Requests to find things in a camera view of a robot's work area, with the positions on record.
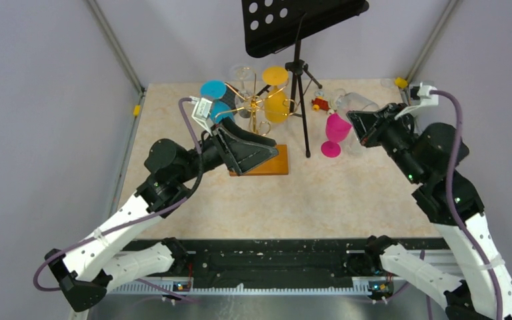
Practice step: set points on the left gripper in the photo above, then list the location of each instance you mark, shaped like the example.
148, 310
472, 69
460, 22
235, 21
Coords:
240, 155

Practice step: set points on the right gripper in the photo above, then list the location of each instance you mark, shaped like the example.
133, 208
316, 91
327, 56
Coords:
365, 122

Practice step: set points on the pink plastic wine glass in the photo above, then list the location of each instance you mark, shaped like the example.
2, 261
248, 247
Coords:
336, 130

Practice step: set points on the clear wine glass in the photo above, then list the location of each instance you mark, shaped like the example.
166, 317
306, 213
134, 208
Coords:
343, 102
354, 149
243, 74

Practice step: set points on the clear front wine glass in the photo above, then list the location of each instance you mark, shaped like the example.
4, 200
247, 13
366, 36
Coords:
354, 149

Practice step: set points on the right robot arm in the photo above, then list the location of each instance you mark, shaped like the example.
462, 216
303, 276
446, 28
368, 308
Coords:
452, 205

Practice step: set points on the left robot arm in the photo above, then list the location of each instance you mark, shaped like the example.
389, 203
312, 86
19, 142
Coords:
88, 271

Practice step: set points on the clear back wine glass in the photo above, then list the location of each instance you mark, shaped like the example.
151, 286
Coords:
243, 74

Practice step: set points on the gold wine glass rack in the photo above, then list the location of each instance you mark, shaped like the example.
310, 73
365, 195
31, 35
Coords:
257, 123

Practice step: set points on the yellow plastic wine glass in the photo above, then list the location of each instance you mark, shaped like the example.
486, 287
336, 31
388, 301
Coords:
276, 110

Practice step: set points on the blue plastic wine glass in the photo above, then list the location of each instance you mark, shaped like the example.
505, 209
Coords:
215, 90

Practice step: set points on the colourful toy train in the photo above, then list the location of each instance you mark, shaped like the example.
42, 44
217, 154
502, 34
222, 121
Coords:
319, 103

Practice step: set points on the yellow corner clip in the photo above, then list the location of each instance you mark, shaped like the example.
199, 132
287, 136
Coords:
401, 82

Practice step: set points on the yellow left edge clip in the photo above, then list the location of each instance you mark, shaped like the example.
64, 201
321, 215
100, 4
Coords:
136, 110

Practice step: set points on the black music stand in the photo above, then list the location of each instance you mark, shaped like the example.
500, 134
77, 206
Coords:
272, 26

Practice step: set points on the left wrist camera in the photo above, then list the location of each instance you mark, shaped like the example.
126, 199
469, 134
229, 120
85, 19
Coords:
201, 111

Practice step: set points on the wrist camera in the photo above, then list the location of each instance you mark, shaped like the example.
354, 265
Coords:
422, 98
201, 111

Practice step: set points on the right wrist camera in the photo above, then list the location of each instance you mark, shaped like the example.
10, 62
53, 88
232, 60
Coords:
422, 98

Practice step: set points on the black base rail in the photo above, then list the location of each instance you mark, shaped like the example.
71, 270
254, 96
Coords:
271, 267

